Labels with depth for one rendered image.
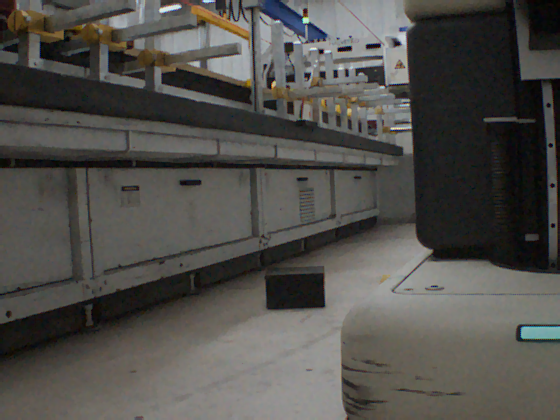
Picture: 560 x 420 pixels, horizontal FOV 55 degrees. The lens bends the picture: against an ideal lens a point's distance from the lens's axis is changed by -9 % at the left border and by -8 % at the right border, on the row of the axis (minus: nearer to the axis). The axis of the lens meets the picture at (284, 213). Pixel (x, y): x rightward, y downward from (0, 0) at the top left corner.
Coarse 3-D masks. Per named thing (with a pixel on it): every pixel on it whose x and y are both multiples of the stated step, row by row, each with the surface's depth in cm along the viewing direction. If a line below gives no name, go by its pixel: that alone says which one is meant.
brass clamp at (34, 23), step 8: (16, 16) 114; (24, 16) 114; (32, 16) 116; (40, 16) 118; (48, 16) 121; (8, 24) 115; (16, 24) 114; (24, 24) 114; (32, 24) 116; (40, 24) 118; (16, 32) 116; (24, 32) 116; (40, 32) 119; (48, 32) 121; (56, 32) 123; (40, 40) 125; (48, 40) 125; (56, 40) 126
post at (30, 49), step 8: (24, 0) 116; (32, 0) 117; (24, 8) 117; (32, 8) 117; (32, 32) 117; (24, 40) 117; (32, 40) 117; (24, 48) 117; (32, 48) 117; (24, 56) 117; (32, 56) 118
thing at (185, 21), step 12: (144, 24) 139; (156, 24) 137; (168, 24) 136; (180, 24) 135; (192, 24) 134; (120, 36) 142; (132, 36) 140; (144, 36) 141; (60, 48) 150; (72, 48) 148; (84, 48) 147
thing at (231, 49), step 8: (200, 48) 161; (208, 48) 160; (216, 48) 159; (224, 48) 158; (232, 48) 157; (240, 48) 159; (168, 56) 165; (176, 56) 164; (184, 56) 163; (192, 56) 162; (200, 56) 161; (208, 56) 160; (216, 56) 160; (224, 56) 161; (120, 64) 172; (128, 64) 171; (136, 64) 170; (168, 64) 167; (176, 64) 167; (120, 72) 172; (128, 72) 173
